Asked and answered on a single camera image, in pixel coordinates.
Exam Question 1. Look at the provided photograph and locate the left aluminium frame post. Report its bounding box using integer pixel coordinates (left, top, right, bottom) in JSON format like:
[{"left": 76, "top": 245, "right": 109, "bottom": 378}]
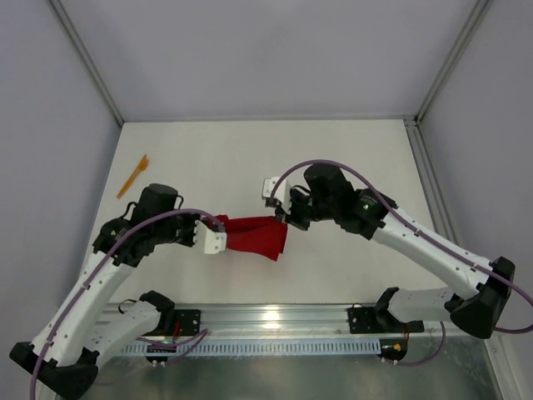
[{"left": 46, "top": 0, "right": 125, "bottom": 128}]

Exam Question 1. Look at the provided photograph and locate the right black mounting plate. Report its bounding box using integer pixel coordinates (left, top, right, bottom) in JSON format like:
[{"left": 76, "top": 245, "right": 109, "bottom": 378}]
[{"left": 346, "top": 304, "right": 425, "bottom": 334}]

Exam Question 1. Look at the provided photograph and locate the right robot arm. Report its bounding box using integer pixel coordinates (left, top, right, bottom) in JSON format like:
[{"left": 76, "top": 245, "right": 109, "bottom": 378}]
[{"left": 286, "top": 163, "right": 516, "bottom": 339}]

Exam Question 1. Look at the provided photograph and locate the red cloth napkin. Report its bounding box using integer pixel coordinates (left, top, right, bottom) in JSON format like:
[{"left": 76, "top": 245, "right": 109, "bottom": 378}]
[{"left": 217, "top": 214, "right": 288, "bottom": 262}]

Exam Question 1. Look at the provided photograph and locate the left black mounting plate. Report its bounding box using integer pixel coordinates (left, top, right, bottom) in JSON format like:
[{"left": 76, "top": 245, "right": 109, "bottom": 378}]
[{"left": 171, "top": 309, "right": 202, "bottom": 338}]

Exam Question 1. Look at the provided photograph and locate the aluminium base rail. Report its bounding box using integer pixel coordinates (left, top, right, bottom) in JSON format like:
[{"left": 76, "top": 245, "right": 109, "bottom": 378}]
[{"left": 97, "top": 302, "right": 505, "bottom": 341}]

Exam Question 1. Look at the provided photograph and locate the black mounting plate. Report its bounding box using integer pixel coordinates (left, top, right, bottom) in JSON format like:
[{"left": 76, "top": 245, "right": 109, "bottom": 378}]
[
  {"left": 171, "top": 309, "right": 202, "bottom": 338},
  {"left": 346, "top": 304, "right": 425, "bottom": 334}
]

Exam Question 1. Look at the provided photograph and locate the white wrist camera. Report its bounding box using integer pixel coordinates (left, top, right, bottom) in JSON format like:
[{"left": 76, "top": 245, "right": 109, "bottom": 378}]
[
  {"left": 262, "top": 177, "right": 291, "bottom": 213},
  {"left": 194, "top": 221, "right": 227, "bottom": 255}
]

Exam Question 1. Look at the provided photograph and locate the right aluminium frame post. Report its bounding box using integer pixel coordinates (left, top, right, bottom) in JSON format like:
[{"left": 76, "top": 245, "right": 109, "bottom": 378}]
[{"left": 414, "top": 0, "right": 494, "bottom": 125}]

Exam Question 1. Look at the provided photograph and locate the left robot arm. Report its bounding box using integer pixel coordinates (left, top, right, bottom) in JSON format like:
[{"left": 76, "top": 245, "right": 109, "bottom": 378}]
[{"left": 9, "top": 183, "right": 206, "bottom": 399}]

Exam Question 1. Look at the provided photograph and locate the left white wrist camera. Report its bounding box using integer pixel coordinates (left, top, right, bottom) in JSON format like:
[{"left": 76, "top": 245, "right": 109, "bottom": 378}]
[{"left": 194, "top": 221, "right": 227, "bottom": 255}]

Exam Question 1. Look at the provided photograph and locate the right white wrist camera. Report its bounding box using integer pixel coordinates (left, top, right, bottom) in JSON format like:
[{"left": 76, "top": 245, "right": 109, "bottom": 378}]
[{"left": 262, "top": 177, "right": 291, "bottom": 213}]

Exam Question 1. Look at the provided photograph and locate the orange plastic fork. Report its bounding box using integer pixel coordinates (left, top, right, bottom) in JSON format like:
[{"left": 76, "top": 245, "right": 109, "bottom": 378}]
[{"left": 116, "top": 154, "right": 149, "bottom": 199}]

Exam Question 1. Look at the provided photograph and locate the aluminium frame post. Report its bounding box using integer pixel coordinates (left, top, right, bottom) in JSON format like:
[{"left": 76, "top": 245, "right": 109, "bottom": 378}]
[
  {"left": 46, "top": 0, "right": 125, "bottom": 128},
  {"left": 414, "top": 0, "right": 494, "bottom": 125}
]

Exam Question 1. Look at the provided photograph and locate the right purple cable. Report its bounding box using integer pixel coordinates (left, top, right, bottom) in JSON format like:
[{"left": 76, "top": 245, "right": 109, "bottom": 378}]
[{"left": 268, "top": 158, "right": 533, "bottom": 334}]

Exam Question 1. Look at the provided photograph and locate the white slotted cable duct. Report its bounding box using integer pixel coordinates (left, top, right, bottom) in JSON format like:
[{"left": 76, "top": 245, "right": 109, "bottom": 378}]
[{"left": 119, "top": 337, "right": 381, "bottom": 358}]

